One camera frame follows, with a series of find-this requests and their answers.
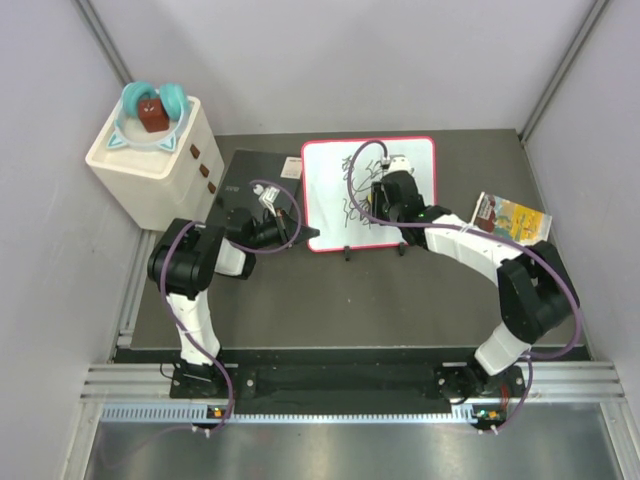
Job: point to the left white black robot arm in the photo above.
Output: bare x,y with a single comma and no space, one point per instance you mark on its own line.
183,264

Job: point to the white drawer cabinet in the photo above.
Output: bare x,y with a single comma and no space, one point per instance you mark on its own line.
159,177

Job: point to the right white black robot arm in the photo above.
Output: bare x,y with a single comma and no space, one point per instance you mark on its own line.
535,292

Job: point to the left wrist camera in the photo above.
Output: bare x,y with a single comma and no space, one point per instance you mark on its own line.
267,195

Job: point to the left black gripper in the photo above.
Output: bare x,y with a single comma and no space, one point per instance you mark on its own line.
287,229

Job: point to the aluminium rail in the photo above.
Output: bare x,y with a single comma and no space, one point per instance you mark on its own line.
562,382

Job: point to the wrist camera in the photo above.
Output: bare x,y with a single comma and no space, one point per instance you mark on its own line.
396,163
267,195

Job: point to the pink framed whiteboard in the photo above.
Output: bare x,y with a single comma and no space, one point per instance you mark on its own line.
329,208

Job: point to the brown cube toy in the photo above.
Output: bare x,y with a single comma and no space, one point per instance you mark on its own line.
152,115

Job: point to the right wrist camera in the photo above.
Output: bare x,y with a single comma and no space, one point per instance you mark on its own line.
396,163

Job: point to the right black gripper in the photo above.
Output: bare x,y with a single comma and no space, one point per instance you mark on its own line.
378,197

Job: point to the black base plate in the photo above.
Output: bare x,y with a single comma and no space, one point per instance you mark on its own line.
343,381

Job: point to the teal cat ear headphones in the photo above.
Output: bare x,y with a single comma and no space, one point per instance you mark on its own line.
129,132

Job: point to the colourful book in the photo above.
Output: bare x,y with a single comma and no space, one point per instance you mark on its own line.
511,220

